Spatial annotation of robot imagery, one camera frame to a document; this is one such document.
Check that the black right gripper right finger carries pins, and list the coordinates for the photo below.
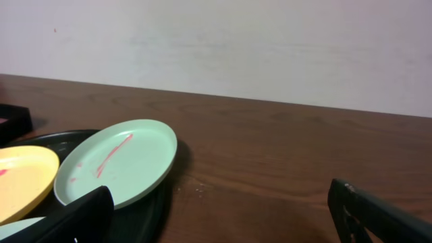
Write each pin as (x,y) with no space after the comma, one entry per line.
(355,212)

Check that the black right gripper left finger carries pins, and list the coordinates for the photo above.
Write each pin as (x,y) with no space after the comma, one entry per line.
(87,219)

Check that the green plate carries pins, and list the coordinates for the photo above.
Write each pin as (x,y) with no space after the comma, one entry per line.
(130,158)

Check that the yellow plate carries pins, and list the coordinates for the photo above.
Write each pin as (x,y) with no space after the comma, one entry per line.
(27,176)

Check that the light blue-green plate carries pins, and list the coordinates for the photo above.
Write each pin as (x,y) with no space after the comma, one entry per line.
(12,228)

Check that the black rectangular water tray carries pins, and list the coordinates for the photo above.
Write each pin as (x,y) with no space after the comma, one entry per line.
(15,122)

